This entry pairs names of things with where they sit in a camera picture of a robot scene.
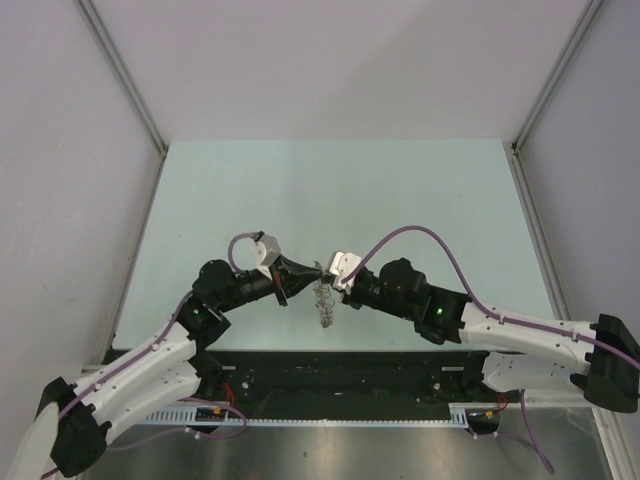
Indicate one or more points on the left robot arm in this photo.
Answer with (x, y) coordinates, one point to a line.
(171, 365)

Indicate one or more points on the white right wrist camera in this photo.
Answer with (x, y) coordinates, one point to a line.
(341, 267)

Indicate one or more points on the white slotted cable duct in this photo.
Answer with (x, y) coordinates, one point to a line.
(191, 415)

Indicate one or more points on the silver disc keyring organiser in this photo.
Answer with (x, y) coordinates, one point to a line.
(324, 302)

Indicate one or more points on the aluminium frame right post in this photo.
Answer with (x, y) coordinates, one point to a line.
(578, 35)

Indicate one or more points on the aluminium frame post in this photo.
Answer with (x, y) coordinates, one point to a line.
(578, 35)
(110, 52)

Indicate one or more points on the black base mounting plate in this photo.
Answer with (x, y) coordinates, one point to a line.
(354, 385)

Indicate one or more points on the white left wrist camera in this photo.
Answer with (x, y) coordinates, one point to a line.
(265, 251)

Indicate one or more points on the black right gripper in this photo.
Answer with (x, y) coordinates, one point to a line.
(349, 298)

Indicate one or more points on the aluminium frame left post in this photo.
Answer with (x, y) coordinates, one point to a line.
(110, 52)

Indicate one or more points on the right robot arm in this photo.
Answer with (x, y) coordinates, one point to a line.
(598, 359)

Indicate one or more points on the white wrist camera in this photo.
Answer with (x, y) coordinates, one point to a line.
(341, 267)
(265, 251)

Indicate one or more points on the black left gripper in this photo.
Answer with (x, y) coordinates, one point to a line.
(292, 278)

